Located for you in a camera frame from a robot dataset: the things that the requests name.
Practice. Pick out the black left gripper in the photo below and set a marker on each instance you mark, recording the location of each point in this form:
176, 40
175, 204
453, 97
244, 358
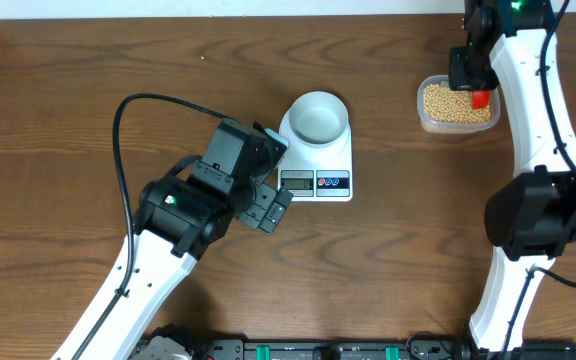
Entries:
267, 207

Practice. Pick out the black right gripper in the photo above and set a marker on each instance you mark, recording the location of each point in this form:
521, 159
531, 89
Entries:
456, 77

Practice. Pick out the red measuring scoop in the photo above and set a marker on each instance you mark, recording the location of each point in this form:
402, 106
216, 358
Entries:
480, 99

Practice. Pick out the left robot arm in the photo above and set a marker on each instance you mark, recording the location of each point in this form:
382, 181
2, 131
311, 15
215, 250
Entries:
178, 217

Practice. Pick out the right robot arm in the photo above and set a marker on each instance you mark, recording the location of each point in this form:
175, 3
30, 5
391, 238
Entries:
512, 46

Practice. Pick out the white digital kitchen scale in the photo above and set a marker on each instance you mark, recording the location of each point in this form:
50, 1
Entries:
316, 173

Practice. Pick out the grey round bowl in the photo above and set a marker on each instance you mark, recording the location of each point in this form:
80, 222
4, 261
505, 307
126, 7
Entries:
318, 118

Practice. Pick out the yellow soybeans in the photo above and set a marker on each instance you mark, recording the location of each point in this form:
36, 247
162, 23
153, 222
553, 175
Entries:
445, 105

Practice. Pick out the clear plastic container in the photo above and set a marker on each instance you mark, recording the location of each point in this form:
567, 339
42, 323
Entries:
433, 126

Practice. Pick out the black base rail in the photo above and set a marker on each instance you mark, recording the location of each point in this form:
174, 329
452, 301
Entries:
176, 342

